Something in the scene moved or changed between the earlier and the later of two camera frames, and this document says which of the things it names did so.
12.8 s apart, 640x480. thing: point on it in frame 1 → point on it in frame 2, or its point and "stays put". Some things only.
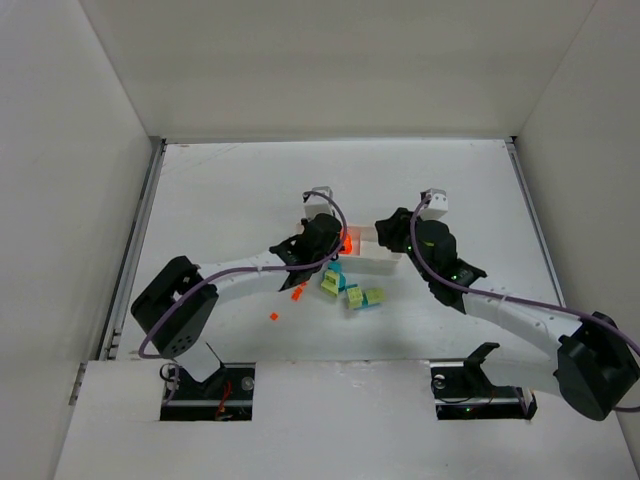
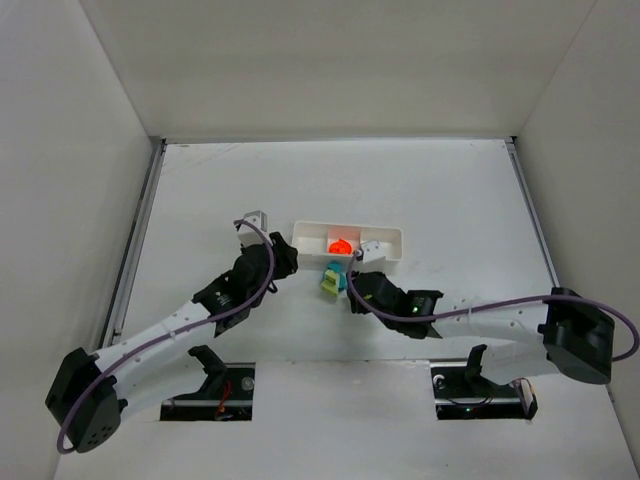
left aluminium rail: [112, 338] stays put
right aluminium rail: [513, 146] stays put
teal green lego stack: [334, 280] stays put
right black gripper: [392, 228] → [362, 288]
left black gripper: [329, 230] → [282, 254]
